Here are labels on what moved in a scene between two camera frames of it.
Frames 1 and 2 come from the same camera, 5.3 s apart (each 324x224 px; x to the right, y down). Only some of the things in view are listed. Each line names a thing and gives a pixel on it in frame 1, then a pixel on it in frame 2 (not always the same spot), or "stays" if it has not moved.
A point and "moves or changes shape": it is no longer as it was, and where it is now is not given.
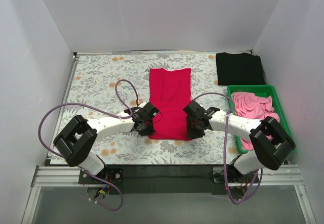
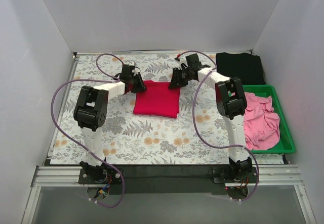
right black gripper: (193, 129) -> (177, 77)
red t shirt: (170, 92) moves or changes shape
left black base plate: (115, 175) stays
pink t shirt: (251, 105) stays
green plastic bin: (261, 90) stays
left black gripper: (146, 128) -> (138, 83)
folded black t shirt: (239, 69) stays
